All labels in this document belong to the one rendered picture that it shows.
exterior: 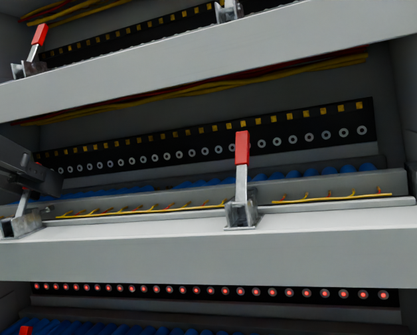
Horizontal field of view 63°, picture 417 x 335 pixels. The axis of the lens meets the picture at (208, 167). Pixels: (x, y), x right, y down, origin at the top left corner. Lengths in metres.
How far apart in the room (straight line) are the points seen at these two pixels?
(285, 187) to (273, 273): 0.09
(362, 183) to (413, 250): 0.09
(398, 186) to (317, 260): 0.11
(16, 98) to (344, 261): 0.40
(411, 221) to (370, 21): 0.16
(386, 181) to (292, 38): 0.15
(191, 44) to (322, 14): 0.12
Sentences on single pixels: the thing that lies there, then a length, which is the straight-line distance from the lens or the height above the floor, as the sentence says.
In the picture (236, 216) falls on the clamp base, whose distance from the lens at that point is 0.31.
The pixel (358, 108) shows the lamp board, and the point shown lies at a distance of 0.45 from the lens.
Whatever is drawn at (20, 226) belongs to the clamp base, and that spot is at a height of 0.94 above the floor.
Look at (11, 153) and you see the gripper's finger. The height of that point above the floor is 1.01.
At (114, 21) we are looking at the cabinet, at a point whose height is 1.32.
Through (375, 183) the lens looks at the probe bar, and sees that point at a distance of 0.34.
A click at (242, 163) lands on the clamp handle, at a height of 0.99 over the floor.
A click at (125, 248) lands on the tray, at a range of 0.33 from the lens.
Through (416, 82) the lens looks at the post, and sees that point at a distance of 0.39.
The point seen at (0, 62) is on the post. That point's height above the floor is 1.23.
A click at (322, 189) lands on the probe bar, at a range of 0.34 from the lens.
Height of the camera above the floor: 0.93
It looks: 11 degrees up
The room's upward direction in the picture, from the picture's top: 2 degrees counter-clockwise
